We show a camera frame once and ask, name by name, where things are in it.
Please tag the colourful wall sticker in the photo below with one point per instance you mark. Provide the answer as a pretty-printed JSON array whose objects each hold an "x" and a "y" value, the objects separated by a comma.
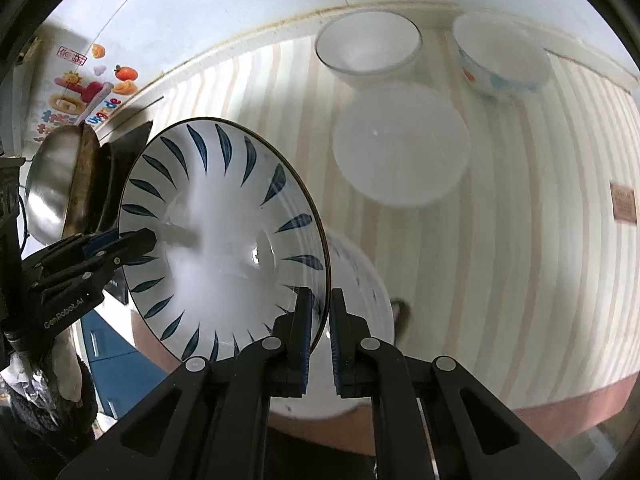
[{"x": 85, "y": 92}]

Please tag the golden metal pan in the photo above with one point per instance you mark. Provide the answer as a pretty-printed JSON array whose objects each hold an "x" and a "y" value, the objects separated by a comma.
[{"x": 86, "y": 180}]

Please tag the white bowl dark rim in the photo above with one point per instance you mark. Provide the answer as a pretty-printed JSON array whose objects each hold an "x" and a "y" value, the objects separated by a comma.
[{"x": 367, "y": 42}]

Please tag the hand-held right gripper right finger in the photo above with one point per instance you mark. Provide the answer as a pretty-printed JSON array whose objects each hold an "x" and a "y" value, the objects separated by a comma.
[{"x": 336, "y": 350}]

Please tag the plain white bowl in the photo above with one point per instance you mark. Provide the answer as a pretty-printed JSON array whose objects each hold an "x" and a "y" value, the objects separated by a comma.
[{"x": 400, "y": 145}]

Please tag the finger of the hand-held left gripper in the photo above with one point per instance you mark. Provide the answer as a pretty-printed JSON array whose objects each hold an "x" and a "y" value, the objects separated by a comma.
[
  {"x": 102, "y": 242},
  {"x": 135, "y": 247}
]

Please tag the black induction cooker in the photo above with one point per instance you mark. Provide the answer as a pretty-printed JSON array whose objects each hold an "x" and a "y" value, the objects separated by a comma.
[{"x": 127, "y": 142}]

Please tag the blue cabinet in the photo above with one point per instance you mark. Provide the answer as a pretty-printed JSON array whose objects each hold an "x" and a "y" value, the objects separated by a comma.
[{"x": 112, "y": 355}]

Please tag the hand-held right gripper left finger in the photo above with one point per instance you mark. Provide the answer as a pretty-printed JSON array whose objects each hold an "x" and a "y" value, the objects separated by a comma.
[{"x": 303, "y": 345}]

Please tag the white bowl blue flower print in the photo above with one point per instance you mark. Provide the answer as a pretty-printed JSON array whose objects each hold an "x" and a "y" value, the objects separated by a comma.
[{"x": 500, "y": 55}]

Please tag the steel pot lid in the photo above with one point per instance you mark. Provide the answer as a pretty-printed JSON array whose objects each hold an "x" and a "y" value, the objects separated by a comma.
[{"x": 50, "y": 185}]

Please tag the white plate dark speckled print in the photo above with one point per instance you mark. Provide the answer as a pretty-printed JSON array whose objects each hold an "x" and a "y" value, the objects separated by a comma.
[{"x": 357, "y": 285}]

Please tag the white plate blue leaf pattern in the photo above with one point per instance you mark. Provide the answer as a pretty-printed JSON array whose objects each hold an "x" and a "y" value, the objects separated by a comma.
[{"x": 220, "y": 240}]

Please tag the brown tablecloth label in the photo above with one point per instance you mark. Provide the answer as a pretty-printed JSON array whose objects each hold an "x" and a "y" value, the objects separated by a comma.
[{"x": 625, "y": 202}]

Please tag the person's sandalled foot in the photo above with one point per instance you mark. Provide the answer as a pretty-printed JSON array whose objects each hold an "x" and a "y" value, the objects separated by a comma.
[{"x": 400, "y": 317}]

